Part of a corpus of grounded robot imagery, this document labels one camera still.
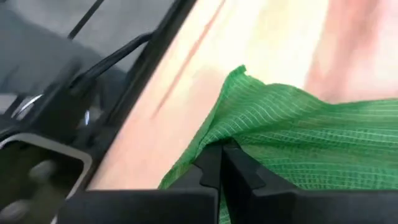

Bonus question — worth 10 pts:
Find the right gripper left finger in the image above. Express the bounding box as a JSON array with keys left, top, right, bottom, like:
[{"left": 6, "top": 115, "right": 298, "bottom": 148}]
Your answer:
[{"left": 57, "top": 144, "right": 223, "bottom": 224}]

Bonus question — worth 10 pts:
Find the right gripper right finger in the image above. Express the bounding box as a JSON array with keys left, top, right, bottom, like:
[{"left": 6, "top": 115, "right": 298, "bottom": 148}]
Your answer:
[{"left": 222, "top": 146, "right": 398, "bottom": 224}]

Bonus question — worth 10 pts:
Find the light green elastic bandage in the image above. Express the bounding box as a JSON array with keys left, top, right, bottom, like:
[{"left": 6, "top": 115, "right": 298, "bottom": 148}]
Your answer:
[{"left": 158, "top": 64, "right": 398, "bottom": 224}]

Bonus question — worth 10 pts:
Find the silver metal bracket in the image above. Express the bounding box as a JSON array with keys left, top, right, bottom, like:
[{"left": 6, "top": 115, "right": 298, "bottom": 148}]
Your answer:
[{"left": 0, "top": 133, "right": 94, "bottom": 224}]

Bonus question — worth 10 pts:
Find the black aluminium table frame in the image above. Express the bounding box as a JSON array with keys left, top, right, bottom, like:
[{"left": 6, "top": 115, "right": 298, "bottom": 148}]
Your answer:
[{"left": 0, "top": 0, "right": 200, "bottom": 162}]

